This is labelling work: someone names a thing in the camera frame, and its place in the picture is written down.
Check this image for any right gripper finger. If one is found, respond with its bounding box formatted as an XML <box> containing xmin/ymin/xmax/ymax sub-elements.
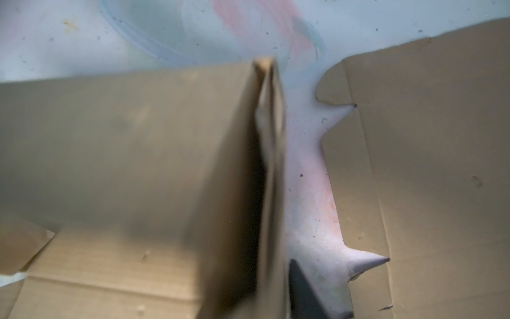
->
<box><xmin>288</xmin><ymin>259</ymin><xmax>354</xmax><ymax>319</ymax></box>

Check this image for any cardboard box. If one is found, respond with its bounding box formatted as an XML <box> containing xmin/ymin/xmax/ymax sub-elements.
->
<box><xmin>1</xmin><ymin>58</ymin><xmax>290</xmax><ymax>318</ymax></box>
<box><xmin>316</xmin><ymin>19</ymin><xmax>509</xmax><ymax>318</ymax></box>

